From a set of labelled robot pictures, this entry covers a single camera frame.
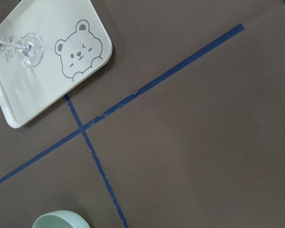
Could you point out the mint green bowl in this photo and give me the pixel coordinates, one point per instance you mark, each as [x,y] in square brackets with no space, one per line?
[60,219]

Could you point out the cream bear tray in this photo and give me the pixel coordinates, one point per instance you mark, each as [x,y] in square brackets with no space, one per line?
[76,45]

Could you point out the clear wine glass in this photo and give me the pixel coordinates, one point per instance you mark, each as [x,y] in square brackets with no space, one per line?
[30,49]

